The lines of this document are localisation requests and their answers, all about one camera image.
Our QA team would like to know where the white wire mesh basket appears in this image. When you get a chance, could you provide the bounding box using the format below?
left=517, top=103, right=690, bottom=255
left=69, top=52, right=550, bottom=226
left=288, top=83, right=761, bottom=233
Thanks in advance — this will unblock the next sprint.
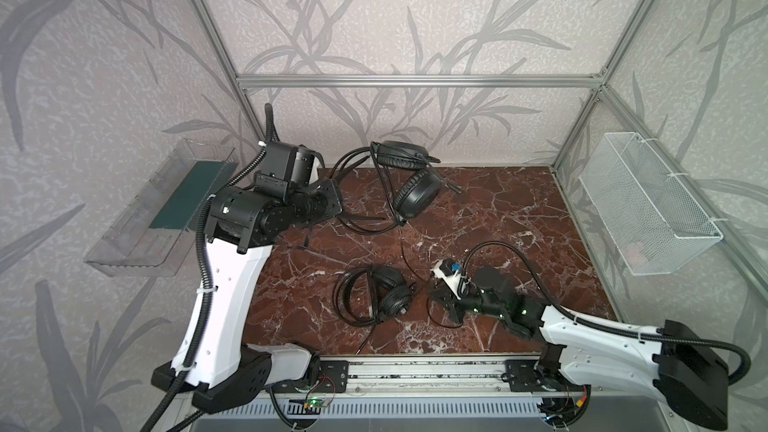
left=579, top=132, right=723, bottom=276

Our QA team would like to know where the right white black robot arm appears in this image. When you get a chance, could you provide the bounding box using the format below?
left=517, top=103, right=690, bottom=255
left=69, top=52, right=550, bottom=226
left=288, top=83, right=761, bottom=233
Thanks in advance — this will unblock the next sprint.
left=429, top=240, right=751, bottom=431

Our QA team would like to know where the small headphones black cable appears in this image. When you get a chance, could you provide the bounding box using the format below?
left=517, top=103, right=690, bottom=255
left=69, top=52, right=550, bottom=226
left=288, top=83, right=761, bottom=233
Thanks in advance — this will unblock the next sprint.
left=353, top=323, right=379, bottom=356

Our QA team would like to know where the aluminium front rail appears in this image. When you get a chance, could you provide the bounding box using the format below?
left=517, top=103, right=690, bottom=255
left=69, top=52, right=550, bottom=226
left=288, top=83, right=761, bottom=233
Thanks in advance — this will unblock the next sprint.
left=173, top=355, right=682, bottom=400

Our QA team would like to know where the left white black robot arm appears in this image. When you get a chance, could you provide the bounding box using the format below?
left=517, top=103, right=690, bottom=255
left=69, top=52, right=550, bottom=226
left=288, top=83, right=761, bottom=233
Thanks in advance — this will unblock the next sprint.
left=142, top=104, right=343, bottom=431

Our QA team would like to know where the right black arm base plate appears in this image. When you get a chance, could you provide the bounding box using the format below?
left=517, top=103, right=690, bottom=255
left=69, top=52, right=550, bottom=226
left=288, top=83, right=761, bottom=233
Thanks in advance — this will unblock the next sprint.
left=502, top=358, right=586, bottom=394

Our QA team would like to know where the aluminium frame crossbar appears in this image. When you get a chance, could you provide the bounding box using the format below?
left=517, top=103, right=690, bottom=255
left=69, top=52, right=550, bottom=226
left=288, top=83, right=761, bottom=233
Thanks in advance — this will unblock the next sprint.
left=236, top=74, right=602, bottom=89

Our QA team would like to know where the green lit circuit board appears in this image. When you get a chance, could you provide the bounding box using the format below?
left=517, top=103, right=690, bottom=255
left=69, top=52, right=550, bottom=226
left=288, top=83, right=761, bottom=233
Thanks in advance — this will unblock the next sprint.
left=303, top=397, right=332, bottom=413

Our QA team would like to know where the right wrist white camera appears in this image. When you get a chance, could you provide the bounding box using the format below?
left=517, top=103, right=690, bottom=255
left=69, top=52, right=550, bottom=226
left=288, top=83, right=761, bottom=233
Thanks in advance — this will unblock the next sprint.
left=431, top=258, right=470, bottom=299

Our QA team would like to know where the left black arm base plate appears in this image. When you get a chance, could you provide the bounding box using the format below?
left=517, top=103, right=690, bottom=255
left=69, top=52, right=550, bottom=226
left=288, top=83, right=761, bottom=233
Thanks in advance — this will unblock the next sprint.
left=314, top=360, right=350, bottom=394

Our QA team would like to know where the clear plastic wall tray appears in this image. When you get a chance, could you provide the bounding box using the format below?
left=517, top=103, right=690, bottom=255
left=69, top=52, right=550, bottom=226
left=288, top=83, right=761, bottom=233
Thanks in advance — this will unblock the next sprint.
left=84, top=139, right=239, bottom=278

